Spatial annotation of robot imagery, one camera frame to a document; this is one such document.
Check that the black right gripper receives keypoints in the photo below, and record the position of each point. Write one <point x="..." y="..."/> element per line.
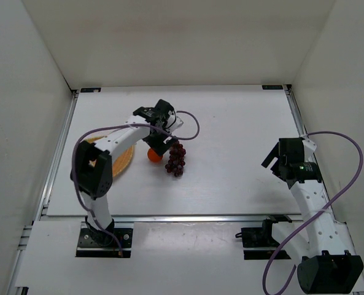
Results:
<point x="277" y="164"/>

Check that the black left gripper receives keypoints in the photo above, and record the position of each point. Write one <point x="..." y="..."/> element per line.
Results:
<point x="159" y="145"/>

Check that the fake orange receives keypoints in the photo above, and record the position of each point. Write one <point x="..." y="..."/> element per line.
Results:
<point x="153" y="156"/>

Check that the dark red fake grapes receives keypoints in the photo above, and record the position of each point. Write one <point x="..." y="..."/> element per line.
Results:
<point x="176" y="162"/>

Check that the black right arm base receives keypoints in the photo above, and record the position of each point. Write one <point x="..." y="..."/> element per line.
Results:
<point x="258" y="243"/>

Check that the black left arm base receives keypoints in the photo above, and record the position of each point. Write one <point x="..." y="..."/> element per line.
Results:
<point x="94" y="244"/>

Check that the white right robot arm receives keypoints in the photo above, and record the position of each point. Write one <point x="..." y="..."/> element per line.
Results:
<point x="323" y="263"/>

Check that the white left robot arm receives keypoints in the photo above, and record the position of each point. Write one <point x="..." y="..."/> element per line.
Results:
<point x="92" y="184"/>

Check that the woven bamboo fruit basket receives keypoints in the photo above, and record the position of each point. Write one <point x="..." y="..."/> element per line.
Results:
<point x="119" y="164"/>

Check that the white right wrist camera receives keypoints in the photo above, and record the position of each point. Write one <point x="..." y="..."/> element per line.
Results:
<point x="309" y="147"/>

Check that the right aluminium frame rail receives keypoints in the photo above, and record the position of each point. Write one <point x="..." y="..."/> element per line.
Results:
<point x="300" y="126"/>

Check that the aluminium frame rail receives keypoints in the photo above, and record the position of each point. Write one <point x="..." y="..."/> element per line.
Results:
<point x="51" y="175"/>
<point x="178" y="218"/>
<point x="300" y="126"/>

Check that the black right corner bracket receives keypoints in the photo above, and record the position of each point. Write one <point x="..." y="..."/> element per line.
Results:
<point x="272" y="87"/>

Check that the black corner bracket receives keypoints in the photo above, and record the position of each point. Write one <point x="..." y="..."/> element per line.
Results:
<point x="272" y="87"/>
<point x="90" y="90"/>

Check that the black left corner bracket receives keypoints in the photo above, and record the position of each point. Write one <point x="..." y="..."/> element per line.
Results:
<point x="90" y="90"/>

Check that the left aluminium frame rail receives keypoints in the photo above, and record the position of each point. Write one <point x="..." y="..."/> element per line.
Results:
<point x="51" y="175"/>

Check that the front aluminium frame rail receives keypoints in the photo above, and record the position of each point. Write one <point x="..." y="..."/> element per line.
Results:
<point x="178" y="218"/>

